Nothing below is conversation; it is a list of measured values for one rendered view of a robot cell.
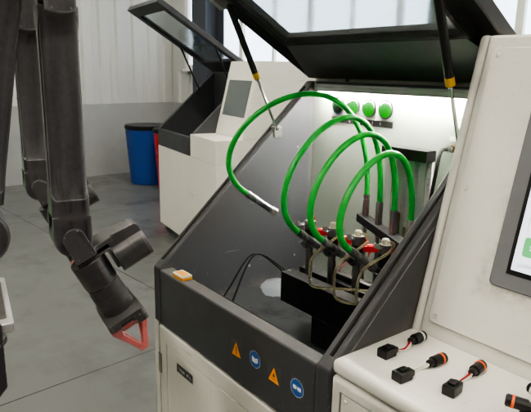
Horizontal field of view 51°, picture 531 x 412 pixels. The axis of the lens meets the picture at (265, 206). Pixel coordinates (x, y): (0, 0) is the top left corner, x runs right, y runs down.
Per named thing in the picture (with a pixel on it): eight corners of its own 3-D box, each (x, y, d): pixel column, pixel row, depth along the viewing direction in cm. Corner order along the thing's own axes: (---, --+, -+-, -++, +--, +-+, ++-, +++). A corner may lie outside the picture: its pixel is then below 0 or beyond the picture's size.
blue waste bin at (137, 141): (118, 181, 755) (115, 123, 737) (156, 176, 795) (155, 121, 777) (141, 188, 713) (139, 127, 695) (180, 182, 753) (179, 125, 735)
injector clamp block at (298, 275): (279, 324, 146) (281, 270, 143) (308, 315, 152) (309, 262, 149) (379, 382, 120) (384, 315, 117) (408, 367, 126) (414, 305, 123)
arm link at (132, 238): (50, 223, 92) (58, 237, 85) (111, 188, 96) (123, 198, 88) (87, 279, 97) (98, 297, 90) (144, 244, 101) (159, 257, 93)
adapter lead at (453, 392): (453, 400, 87) (455, 387, 87) (440, 394, 89) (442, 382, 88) (488, 372, 96) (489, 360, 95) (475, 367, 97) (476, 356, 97)
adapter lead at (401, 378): (400, 385, 91) (401, 373, 91) (390, 379, 93) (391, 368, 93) (448, 364, 98) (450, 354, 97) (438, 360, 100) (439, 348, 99)
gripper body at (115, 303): (132, 293, 102) (111, 261, 99) (147, 314, 93) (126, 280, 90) (100, 314, 100) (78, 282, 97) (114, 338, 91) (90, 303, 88)
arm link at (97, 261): (65, 258, 93) (70, 269, 88) (101, 235, 95) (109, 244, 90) (86, 289, 96) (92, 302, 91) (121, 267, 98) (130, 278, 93)
